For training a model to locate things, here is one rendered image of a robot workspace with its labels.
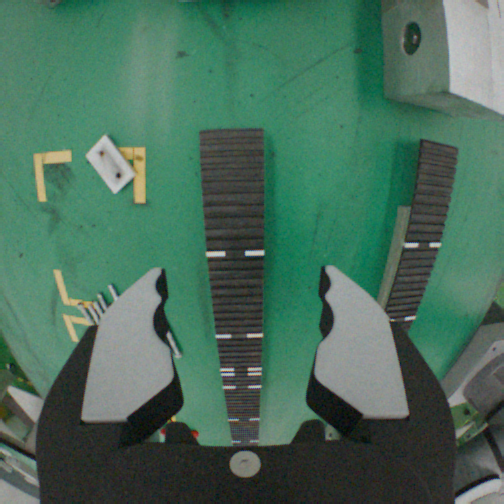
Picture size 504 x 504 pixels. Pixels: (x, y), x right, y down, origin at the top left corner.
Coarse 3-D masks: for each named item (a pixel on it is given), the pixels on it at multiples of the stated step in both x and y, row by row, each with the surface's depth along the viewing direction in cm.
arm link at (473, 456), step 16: (480, 432) 29; (464, 448) 28; (480, 448) 25; (464, 464) 25; (480, 464) 22; (496, 464) 20; (464, 480) 22; (480, 480) 20; (496, 480) 18; (464, 496) 19; (480, 496) 17; (496, 496) 15
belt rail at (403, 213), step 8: (400, 208) 24; (408, 208) 25; (400, 216) 24; (408, 216) 23; (400, 224) 24; (400, 232) 25; (392, 240) 26; (400, 240) 26; (392, 248) 26; (400, 248) 25; (392, 256) 26; (392, 264) 27; (384, 272) 28; (392, 272) 27; (384, 280) 28; (392, 280) 26; (384, 288) 28; (384, 296) 29; (384, 304) 28; (328, 424) 45; (328, 432) 46
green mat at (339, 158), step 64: (0, 0) 10; (64, 0) 13; (128, 0) 14; (256, 0) 15; (320, 0) 15; (0, 64) 15; (64, 64) 17; (128, 64) 18; (192, 64) 18; (256, 64) 19; (320, 64) 18; (0, 128) 18; (64, 128) 20; (128, 128) 21; (192, 128) 21; (320, 128) 21; (384, 128) 21; (448, 128) 21; (0, 192) 22; (64, 192) 23; (128, 192) 23; (192, 192) 24; (320, 192) 24; (384, 192) 24; (0, 256) 26; (64, 256) 26; (128, 256) 27; (192, 256) 27; (320, 256) 27; (384, 256) 27; (448, 256) 28; (0, 320) 32; (64, 320) 31; (192, 320) 31; (448, 320) 33; (192, 384) 37
